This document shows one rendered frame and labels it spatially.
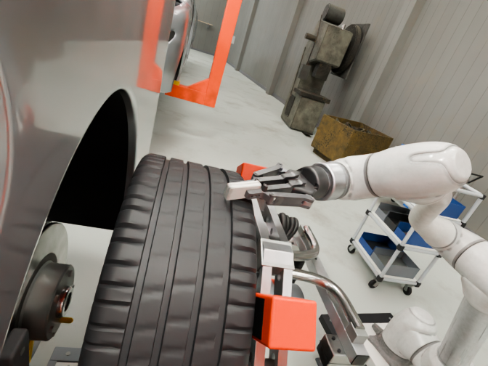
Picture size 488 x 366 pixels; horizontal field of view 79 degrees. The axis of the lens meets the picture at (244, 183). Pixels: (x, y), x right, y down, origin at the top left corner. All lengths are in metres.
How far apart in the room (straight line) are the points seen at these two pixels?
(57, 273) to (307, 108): 6.52
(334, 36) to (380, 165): 6.32
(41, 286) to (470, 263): 1.11
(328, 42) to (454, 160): 6.34
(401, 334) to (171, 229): 1.33
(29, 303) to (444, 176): 0.79
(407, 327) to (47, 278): 1.40
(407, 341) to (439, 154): 1.12
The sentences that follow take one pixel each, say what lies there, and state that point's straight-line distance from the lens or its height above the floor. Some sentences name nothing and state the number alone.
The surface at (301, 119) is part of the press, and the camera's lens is 6.95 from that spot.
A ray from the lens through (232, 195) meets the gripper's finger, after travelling 0.53.
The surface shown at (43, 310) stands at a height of 0.89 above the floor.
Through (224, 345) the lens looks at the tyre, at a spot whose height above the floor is 1.05.
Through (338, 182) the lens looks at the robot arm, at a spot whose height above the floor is 1.23.
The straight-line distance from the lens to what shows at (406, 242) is 2.51.
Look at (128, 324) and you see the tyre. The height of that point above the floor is 1.06.
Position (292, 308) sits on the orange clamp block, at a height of 1.12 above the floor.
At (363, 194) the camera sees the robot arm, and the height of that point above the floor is 1.22.
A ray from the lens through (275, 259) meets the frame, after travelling 0.56.
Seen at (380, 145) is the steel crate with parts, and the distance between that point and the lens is 5.67.
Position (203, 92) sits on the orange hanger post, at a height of 0.68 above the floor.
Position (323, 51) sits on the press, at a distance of 6.88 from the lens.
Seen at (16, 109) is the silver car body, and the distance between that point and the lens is 0.24.
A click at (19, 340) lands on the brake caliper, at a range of 0.65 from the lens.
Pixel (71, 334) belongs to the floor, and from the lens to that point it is 1.77.
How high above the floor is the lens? 1.44
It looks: 25 degrees down
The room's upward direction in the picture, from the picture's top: 19 degrees clockwise
